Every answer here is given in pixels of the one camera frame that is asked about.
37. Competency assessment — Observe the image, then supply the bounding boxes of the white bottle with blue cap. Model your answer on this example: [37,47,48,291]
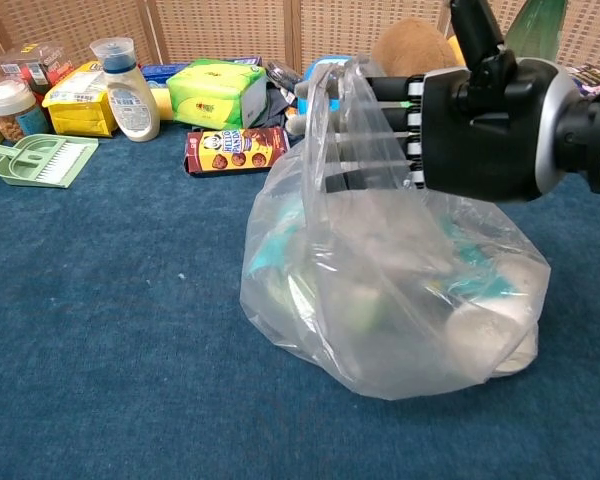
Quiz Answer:
[89,37,161,143]

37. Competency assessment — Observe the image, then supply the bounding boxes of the green tissue pack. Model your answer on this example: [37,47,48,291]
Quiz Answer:
[166,58,269,130]

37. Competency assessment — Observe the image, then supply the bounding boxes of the green hand brush white bristles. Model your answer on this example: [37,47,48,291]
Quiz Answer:
[32,138,85,182]

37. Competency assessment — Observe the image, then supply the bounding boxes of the teal white printed pack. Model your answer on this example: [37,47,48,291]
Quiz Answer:
[449,224,519,301]

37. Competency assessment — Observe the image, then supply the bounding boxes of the white paper roll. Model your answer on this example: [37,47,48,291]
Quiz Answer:
[444,299,539,375]

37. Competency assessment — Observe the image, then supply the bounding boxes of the Hello Panda biscuit box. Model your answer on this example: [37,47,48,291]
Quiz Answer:
[183,126,292,177]

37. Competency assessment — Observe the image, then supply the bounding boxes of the black silver foil packet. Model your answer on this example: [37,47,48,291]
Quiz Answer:
[265,60,304,95]

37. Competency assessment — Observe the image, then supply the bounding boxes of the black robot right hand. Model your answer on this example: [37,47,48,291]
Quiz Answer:
[285,0,580,204]

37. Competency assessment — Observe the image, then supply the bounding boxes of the clear plastic shopping bag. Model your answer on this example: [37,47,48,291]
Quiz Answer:
[240,53,552,401]

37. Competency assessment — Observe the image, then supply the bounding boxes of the light green dustpan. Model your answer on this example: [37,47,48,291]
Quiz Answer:
[0,134,100,190]

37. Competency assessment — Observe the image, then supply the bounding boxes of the yellow package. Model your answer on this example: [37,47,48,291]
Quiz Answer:
[42,60,119,139]

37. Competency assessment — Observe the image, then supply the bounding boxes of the dark grey cloth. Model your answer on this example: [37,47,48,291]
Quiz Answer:
[257,82,301,132]

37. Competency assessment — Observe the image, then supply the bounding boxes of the yellow sponge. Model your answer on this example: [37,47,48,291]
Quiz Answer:
[149,87,175,122]

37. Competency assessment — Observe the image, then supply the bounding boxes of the clear jar with white lid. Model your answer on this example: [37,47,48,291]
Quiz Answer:
[0,77,50,143]

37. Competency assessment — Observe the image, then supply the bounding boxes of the brown plush toy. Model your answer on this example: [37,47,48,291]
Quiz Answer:
[370,18,461,76]

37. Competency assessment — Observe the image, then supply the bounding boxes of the clear plastic food box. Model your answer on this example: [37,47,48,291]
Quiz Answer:
[0,43,75,94]

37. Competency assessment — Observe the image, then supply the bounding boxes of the green glass bottle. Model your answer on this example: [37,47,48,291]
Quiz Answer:
[504,0,569,60]

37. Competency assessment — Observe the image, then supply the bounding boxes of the wicker folding screen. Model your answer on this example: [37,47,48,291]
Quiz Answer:
[0,0,600,71]

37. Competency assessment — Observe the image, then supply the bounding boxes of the yellow plush toy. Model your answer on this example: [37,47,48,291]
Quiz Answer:
[447,33,467,67]

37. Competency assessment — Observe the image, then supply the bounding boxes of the blue plastic toy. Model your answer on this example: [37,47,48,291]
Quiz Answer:
[298,55,361,115]

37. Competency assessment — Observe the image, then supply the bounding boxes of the blue flat box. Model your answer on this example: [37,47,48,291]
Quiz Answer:
[140,56,264,90]

